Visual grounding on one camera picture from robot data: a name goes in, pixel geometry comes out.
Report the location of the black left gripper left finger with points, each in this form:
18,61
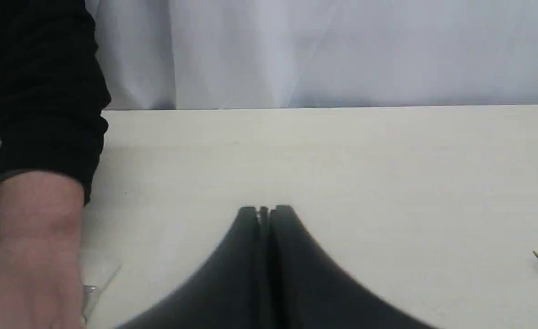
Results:
222,293

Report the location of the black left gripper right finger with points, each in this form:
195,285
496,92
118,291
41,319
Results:
309,290

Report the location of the black sleeved forearm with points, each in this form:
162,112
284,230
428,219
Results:
52,93

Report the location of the person's bare hand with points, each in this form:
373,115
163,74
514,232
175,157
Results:
40,284

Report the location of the white backdrop curtain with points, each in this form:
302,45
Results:
216,54

